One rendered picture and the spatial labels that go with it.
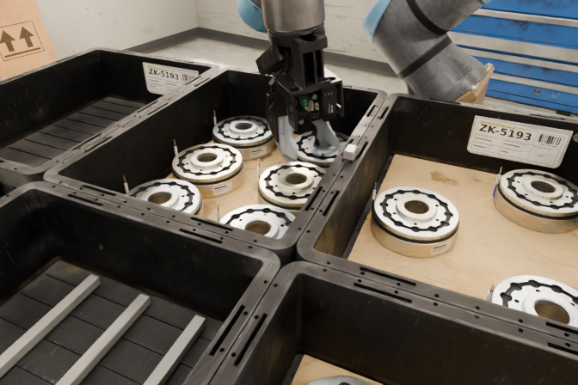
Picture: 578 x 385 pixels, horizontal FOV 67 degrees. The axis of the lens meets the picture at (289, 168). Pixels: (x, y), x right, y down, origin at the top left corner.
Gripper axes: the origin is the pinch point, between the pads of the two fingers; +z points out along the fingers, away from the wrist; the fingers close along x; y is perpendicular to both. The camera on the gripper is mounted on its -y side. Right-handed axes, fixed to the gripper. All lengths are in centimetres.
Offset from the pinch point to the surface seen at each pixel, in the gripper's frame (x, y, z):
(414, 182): 12.7, 10.4, 3.9
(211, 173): -14.6, 1.3, -2.6
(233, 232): -16.1, 22.9, -9.9
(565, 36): 160, -83, 40
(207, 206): -16.6, 4.8, 0.1
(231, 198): -13.0, 4.1, 0.6
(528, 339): -0.4, 41.2, -7.9
